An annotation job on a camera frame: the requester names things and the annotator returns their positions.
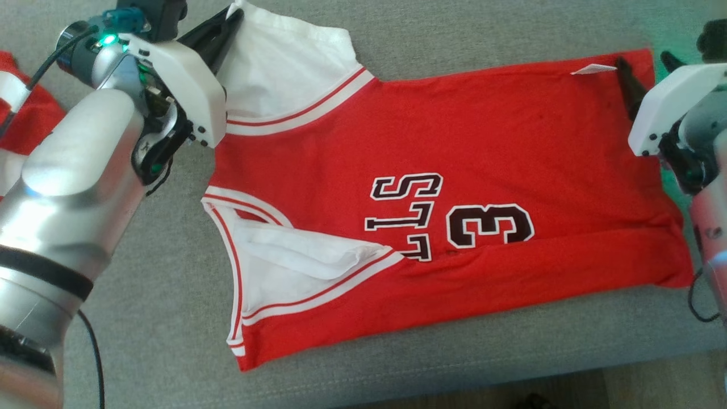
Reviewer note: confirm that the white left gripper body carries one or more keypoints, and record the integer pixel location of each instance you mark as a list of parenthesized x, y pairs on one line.
[(182, 85)]

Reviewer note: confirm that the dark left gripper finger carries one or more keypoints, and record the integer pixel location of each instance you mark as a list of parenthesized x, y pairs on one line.
[(221, 51), (213, 31)]

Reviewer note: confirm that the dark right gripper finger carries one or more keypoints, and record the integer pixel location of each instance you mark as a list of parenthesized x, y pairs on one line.
[(671, 62), (631, 91)]

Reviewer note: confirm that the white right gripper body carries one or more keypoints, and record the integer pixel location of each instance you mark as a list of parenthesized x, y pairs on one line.
[(670, 102)]

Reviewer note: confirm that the red white basketball shorts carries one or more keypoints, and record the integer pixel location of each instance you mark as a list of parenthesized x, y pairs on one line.
[(42, 119)]

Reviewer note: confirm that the red white basketball jersey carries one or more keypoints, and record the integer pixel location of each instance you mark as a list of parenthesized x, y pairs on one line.
[(454, 142)]

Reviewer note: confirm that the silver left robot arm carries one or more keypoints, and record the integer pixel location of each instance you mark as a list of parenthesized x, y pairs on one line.
[(68, 187)]

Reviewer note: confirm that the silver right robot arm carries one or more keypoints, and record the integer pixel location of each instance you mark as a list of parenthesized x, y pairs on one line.
[(710, 216)]

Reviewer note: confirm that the wide grey sofa seat cushion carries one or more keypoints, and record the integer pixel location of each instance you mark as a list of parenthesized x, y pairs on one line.
[(142, 284)]

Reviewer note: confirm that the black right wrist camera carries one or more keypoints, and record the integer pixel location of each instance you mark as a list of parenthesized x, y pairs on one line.
[(714, 40)]

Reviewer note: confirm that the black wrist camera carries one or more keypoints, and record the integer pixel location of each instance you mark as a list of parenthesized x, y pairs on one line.
[(159, 17), (714, 40)]

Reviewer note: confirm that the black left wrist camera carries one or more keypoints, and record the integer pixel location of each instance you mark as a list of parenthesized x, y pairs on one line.
[(159, 17)]

